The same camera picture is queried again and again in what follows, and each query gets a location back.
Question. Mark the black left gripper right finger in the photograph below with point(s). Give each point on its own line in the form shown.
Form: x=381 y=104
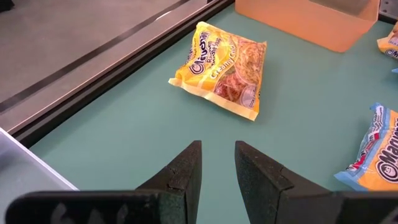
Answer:
x=273 y=199

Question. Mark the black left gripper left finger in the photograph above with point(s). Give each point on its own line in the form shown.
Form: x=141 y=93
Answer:
x=174 y=199

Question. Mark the blue-edged Maruchan noodle pack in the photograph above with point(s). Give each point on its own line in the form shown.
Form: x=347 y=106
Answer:
x=395 y=71
x=379 y=155

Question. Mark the yellow Maruchan noodle pack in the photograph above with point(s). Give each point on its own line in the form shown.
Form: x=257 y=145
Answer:
x=217 y=68
x=390 y=40

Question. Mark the green table mat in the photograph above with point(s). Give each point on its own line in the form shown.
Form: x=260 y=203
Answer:
x=124 y=140

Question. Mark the clear plastic bin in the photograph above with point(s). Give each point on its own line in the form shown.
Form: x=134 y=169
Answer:
x=25 y=168

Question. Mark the tan wooden bin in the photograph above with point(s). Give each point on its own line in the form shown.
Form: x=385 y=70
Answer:
x=295 y=25

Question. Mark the black aluminium frame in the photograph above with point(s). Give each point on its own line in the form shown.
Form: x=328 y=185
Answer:
x=93 y=95

